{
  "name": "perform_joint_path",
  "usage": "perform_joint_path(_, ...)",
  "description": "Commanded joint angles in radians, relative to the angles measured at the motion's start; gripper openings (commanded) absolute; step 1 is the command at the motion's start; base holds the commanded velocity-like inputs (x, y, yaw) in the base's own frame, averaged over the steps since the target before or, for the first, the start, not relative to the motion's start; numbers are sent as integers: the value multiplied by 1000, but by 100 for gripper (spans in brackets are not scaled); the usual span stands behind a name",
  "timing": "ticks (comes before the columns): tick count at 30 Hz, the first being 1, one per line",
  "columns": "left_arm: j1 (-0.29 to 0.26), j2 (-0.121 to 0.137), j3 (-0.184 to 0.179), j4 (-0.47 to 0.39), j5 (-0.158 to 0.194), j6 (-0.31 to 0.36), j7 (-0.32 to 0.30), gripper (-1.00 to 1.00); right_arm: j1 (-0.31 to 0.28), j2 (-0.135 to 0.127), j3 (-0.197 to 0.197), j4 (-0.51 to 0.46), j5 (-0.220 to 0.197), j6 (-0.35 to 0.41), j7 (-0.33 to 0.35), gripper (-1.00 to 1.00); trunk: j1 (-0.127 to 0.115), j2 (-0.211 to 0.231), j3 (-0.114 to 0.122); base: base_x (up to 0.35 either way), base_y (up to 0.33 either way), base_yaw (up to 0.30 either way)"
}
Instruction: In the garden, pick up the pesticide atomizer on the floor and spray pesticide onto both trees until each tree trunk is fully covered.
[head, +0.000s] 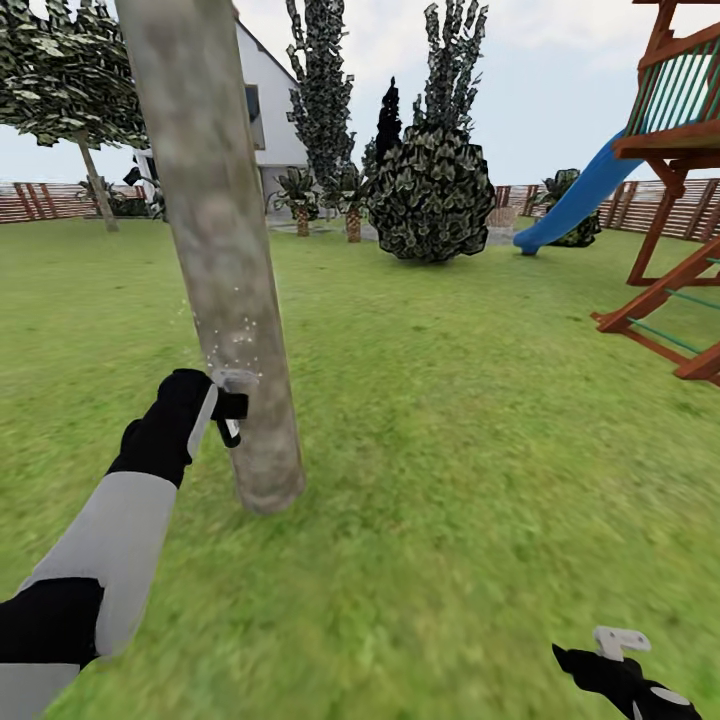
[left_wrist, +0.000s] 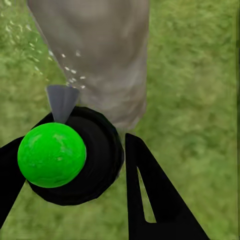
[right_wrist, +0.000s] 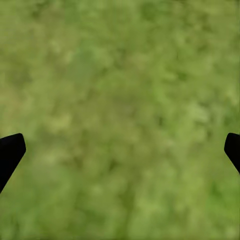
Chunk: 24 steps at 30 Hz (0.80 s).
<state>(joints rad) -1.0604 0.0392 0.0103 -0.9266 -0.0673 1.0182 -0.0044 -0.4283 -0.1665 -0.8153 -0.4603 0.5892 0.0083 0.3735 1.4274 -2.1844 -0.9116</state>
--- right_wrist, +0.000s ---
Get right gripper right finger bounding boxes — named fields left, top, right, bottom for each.
left=224, top=133, right=240, bottom=173

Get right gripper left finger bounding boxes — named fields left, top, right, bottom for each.
left=0, top=133, right=26, bottom=193

